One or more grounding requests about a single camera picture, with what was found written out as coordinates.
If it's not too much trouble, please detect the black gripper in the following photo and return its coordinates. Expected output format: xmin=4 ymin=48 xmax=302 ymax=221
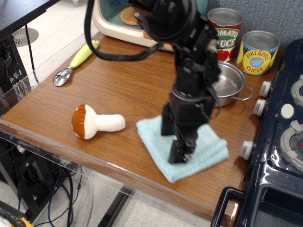
xmin=160 ymin=91 xmax=215 ymax=164

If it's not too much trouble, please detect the light blue cloth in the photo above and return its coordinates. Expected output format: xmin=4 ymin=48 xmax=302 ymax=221
xmin=136 ymin=115 xmax=230 ymax=184

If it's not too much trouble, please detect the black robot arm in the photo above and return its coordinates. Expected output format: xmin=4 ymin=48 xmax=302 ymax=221
xmin=129 ymin=0 xmax=221 ymax=164

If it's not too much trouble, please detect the small stainless steel pot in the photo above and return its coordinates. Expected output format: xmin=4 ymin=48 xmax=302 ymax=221
xmin=212 ymin=61 xmax=254 ymax=107

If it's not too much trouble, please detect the dark blue toy stove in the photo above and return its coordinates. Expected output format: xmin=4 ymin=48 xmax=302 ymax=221
xmin=211 ymin=39 xmax=303 ymax=227

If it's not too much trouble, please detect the brown plush mushroom toy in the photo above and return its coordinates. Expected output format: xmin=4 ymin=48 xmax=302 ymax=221
xmin=71 ymin=104 xmax=126 ymax=140

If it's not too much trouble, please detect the pineapple slices can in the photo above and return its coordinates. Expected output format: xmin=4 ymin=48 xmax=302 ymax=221
xmin=236 ymin=30 xmax=280 ymax=75

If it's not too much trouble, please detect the tomato sauce can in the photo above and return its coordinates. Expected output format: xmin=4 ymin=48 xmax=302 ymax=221
xmin=207 ymin=8 xmax=243 ymax=62

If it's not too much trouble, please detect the toy microwave oven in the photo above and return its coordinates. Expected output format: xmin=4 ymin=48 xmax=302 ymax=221
xmin=91 ymin=0 xmax=176 ymax=52

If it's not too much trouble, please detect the black desk at left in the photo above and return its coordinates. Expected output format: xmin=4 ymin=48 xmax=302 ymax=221
xmin=0 ymin=0 xmax=59 ymax=40

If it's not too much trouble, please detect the black cable under table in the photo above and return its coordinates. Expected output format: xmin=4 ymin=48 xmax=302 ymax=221
xmin=33 ymin=165 xmax=83 ymax=227

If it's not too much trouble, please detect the green handled ice cream scoop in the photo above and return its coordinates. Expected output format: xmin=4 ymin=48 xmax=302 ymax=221
xmin=53 ymin=44 xmax=93 ymax=87

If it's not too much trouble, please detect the blue cable under table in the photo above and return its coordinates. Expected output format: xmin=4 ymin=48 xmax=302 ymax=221
xmin=48 ymin=168 xmax=74 ymax=227

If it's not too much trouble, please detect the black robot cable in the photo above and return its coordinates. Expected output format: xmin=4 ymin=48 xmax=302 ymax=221
xmin=84 ymin=0 xmax=164 ymax=61

